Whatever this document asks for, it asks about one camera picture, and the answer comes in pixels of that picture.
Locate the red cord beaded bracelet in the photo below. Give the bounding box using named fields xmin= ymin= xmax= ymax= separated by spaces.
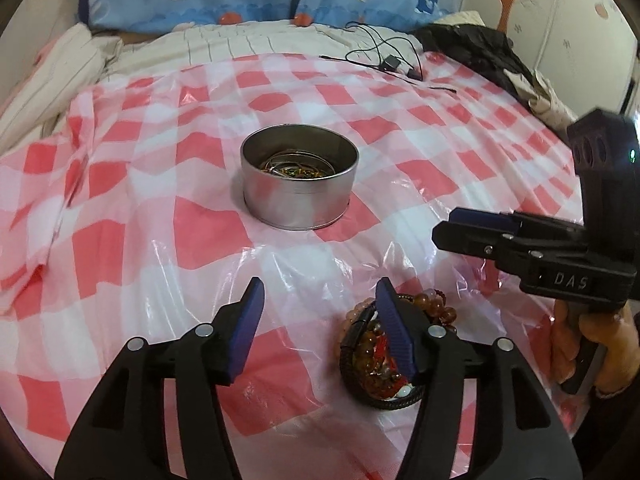
xmin=372 ymin=331 xmax=402 ymax=376

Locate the black braided leather bracelet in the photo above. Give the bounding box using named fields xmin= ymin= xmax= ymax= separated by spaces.
xmin=338 ymin=303 xmax=426 ymax=413

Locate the gold green beaded bracelet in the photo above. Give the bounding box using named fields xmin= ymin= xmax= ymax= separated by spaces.
xmin=259 ymin=159 xmax=331 ymax=181

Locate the red white checkered plastic sheet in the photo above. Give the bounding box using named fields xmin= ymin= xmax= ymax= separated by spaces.
xmin=1 ymin=54 xmax=582 ymax=479

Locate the black jacket on bed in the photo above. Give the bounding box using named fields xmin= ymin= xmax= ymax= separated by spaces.
xmin=411 ymin=23 xmax=533 ymax=106

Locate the round silver metal tin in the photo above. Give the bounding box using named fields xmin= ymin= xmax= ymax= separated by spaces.
xmin=240 ymin=124 xmax=359 ymax=231

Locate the silver metal bangle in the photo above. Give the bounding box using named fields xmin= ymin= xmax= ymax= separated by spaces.
xmin=259 ymin=150 xmax=335 ymax=180

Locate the amber bead bracelet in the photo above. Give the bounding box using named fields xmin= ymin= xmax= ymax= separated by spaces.
xmin=342 ymin=288 xmax=459 ymax=396

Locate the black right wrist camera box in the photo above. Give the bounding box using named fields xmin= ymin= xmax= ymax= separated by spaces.
xmin=567 ymin=108 xmax=639 ymax=246

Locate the black cable with adapter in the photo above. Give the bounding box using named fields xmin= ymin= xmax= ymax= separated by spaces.
xmin=318 ymin=22 xmax=459 ymax=96

